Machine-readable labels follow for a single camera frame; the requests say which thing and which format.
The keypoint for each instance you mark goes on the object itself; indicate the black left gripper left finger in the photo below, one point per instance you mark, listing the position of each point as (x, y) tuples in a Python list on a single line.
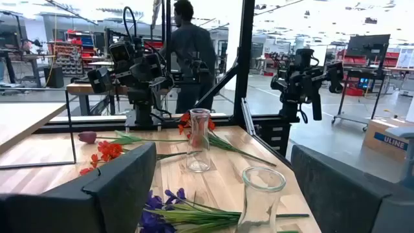
[(97, 207)]

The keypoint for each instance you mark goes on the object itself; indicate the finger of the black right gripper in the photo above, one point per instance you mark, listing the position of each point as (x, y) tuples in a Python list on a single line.
[(161, 85), (99, 81)]

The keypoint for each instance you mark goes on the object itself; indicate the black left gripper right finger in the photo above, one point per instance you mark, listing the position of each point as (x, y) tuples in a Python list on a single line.
[(339, 207)]

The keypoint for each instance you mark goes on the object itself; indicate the red artificial flower bunch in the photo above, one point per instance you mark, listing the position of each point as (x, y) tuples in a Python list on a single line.
[(220, 142), (108, 151)]

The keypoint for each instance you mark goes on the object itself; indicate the purple artificial flower bunch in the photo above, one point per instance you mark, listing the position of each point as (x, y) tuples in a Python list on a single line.
[(194, 217)]

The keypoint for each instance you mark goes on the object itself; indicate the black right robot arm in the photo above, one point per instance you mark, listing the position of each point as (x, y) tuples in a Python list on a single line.
[(142, 106)]

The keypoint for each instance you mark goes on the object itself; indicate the wooden workbench with metal legs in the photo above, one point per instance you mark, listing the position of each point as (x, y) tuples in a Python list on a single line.
[(81, 89)]

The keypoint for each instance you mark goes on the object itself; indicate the parts bin rack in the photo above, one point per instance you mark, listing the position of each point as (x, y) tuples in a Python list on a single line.
[(72, 51)]

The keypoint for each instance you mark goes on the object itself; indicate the person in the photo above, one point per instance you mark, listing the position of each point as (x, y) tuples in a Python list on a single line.
[(194, 48)]

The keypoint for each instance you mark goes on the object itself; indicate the dark red artificial tulip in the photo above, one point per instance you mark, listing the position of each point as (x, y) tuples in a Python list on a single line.
[(86, 137)]

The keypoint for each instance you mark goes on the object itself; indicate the clear glass vase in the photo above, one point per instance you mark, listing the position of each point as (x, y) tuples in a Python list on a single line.
[(198, 161), (258, 210)]

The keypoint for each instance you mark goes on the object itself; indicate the cardboard box with blue label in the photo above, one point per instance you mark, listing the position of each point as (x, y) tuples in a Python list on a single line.
[(378, 136)]

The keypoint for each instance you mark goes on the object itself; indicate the black control box with slots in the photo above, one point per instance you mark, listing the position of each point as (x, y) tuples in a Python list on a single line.
[(275, 136)]

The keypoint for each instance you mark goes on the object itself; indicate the red storage crate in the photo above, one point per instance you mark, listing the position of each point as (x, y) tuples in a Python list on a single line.
[(354, 91)]

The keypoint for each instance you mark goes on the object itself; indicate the black cart with monitor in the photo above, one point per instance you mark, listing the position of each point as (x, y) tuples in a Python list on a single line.
[(367, 48)]

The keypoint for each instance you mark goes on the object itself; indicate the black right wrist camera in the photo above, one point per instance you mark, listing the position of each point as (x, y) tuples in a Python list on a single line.
[(121, 51)]

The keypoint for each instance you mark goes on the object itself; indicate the wooden shelf with black frame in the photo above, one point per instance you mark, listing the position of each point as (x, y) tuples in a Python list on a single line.
[(26, 119)]

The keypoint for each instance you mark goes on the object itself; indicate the black aluminium rig frame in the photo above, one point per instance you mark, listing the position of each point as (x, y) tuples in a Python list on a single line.
[(244, 64)]

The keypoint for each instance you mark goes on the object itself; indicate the silver metal bracket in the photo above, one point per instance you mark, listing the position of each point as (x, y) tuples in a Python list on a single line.
[(248, 116)]

